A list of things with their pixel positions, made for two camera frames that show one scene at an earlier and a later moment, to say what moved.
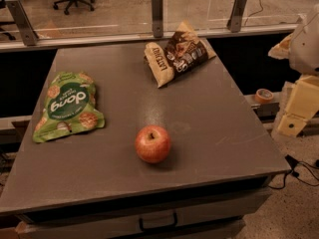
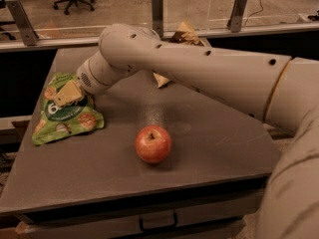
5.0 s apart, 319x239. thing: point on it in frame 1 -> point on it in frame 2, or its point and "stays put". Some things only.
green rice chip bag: x=69 y=106 stays put
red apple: x=153 y=143 stays put
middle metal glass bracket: x=158 y=14 stays put
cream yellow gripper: x=308 y=49 -> x=87 y=76
